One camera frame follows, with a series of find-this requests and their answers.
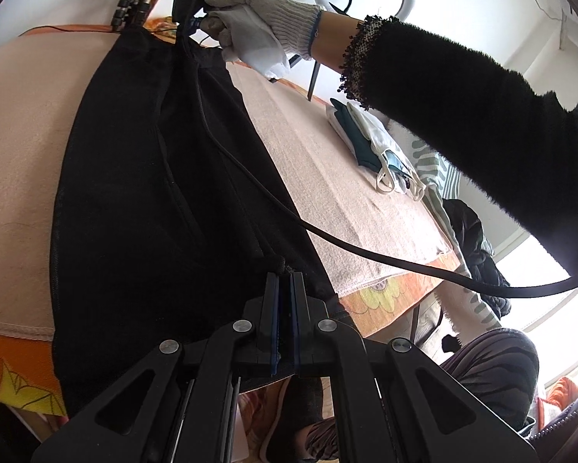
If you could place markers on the black pants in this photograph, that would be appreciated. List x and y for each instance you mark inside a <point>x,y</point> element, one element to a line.
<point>149,202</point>

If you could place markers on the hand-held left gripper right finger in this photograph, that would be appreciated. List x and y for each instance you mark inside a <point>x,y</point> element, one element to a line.
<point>296,328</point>

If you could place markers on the dark teal folded cloth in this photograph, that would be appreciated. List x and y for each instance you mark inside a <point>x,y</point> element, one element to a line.
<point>361,144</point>

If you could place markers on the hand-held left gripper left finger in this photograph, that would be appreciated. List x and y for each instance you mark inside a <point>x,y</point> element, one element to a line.
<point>273,328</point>

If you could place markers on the white folded cloth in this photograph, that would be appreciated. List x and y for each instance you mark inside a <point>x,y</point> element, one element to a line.
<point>371,128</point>

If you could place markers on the blue and white face mask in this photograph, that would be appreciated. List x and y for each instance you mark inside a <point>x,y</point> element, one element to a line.
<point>396,163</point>

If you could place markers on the black clothing pile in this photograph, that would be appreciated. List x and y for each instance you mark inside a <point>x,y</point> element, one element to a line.
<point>467,231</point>

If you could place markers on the beige blanket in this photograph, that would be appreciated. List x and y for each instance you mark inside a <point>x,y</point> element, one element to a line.
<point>18,154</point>

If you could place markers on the black tripod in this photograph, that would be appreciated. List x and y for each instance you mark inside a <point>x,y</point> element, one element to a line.
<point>313,82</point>

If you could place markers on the green patterned white pillow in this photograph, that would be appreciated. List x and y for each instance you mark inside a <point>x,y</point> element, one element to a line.
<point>436,169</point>

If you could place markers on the person's right hand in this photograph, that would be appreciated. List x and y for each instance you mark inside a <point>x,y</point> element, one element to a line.
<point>264,19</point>

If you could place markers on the orange floral bed sheet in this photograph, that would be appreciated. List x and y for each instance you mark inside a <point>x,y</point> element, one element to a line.
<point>9,361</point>

